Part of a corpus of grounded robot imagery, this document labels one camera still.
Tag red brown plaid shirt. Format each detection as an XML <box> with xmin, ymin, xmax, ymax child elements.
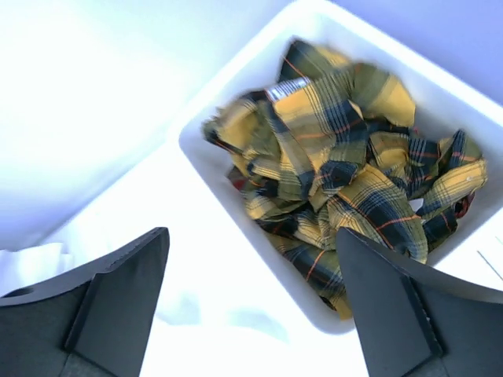
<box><xmin>227</xmin><ymin>174</ymin><xmax>475</xmax><ymax>219</ymax></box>

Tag white plastic basket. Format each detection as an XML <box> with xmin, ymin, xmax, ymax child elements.
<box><xmin>179</xmin><ymin>1</ymin><xmax>502</xmax><ymax>335</ymax></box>

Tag yellow black plaid shirt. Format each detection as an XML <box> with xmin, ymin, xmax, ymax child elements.
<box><xmin>202</xmin><ymin>39</ymin><xmax>487</xmax><ymax>319</ymax></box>

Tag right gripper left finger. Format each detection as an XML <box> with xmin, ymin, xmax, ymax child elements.
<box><xmin>1</xmin><ymin>227</ymin><xmax>170</xmax><ymax>377</ymax></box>

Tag white shirt on pink hanger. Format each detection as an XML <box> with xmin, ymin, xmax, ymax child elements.
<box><xmin>0</xmin><ymin>235</ymin><xmax>299</xmax><ymax>377</ymax></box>

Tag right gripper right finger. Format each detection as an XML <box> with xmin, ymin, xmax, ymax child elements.
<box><xmin>336</xmin><ymin>228</ymin><xmax>502</xmax><ymax>376</ymax></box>

